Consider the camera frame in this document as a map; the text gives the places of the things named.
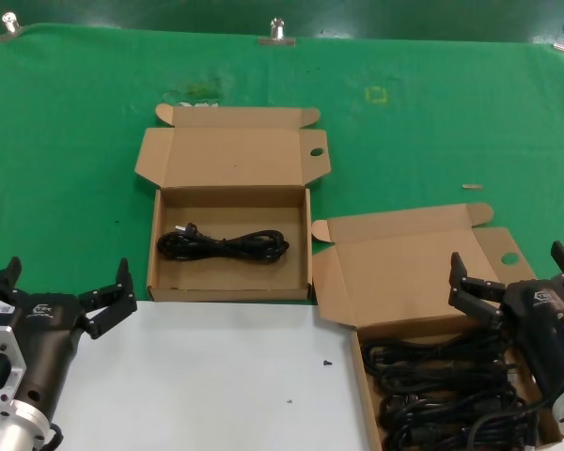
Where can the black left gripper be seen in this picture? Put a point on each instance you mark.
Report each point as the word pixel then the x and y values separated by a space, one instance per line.
pixel 47 329

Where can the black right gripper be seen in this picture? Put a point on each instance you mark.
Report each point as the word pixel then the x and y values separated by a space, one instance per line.
pixel 540 324

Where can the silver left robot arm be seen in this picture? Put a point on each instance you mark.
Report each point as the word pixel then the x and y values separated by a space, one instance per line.
pixel 9 432

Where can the open brown cardboard box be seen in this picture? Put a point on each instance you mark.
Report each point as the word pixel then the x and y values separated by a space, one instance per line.
pixel 225 155
pixel 404 263

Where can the small grey metal piece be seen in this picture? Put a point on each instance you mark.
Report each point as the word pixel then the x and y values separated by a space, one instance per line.
pixel 472 186

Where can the green table cloth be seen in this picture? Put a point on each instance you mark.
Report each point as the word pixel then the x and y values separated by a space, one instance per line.
pixel 75 117

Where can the clear plastic scrap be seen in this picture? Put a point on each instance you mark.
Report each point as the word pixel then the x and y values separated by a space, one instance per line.
pixel 192 91

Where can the silver left wrist bracket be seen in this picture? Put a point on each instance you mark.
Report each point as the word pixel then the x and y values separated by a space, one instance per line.
pixel 0 347

